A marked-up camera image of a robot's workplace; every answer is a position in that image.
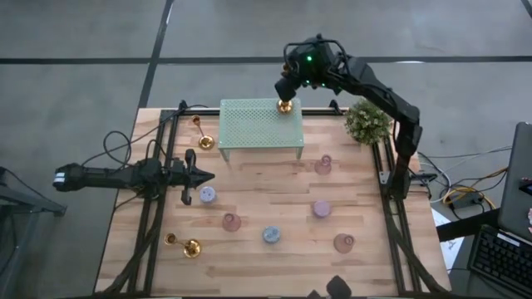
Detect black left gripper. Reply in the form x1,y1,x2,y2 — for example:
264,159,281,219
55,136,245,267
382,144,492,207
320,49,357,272
165,148,216,206

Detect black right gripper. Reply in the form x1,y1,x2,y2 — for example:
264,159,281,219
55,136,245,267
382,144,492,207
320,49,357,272
274,41,311,103

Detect pale lilac patterned candle holder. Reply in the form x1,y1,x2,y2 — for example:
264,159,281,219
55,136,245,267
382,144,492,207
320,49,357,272
199,185,218,204

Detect gold metal candlestick holder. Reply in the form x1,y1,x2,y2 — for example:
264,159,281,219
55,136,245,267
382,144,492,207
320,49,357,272
190,114,216,151
277,61,294,115
164,233,203,259

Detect pink glass candle holder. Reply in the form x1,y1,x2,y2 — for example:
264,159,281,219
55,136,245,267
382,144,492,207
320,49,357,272
221,212,243,233
332,233,356,254
313,154,333,176

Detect blue grey patterned candle holder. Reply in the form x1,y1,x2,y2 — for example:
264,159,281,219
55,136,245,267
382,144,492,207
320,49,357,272
262,225,282,245

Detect purple candle holder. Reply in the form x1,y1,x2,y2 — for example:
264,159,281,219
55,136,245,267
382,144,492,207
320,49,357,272
312,199,333,219

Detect green perforated metal shelf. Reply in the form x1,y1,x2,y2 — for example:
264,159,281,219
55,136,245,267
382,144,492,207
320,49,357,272
217,97,305,162

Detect green artificial potted plant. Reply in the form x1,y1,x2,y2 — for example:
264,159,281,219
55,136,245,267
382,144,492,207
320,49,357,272
343,97,395,146

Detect dark metal stand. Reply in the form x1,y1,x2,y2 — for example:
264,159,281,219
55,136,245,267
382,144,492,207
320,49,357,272
0,165,68,299

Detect black rounded object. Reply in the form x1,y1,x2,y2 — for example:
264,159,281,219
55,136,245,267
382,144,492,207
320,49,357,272
326,274,352,299

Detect black power adapter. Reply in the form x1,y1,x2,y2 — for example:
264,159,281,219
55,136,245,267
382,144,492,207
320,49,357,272
451,194,485,212

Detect black side desk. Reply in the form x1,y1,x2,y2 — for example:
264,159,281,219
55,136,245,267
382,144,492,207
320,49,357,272
436,207,532,299

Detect white paper sheet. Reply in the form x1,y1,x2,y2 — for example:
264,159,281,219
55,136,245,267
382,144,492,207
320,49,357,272
431,207,466,273

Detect grey laptop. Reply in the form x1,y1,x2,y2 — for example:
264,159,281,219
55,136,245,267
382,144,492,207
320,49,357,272
497,121,532,242

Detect black keyboard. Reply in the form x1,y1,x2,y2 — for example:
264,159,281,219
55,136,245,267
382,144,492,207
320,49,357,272
467,223,532,298

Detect black aluminium table frame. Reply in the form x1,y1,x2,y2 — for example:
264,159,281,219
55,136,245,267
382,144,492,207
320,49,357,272
94,99,452,299

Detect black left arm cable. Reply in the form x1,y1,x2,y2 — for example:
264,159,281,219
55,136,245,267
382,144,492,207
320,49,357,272
81,103,209,167

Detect yellow cable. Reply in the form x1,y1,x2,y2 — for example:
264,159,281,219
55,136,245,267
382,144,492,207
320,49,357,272
442,165,510,211

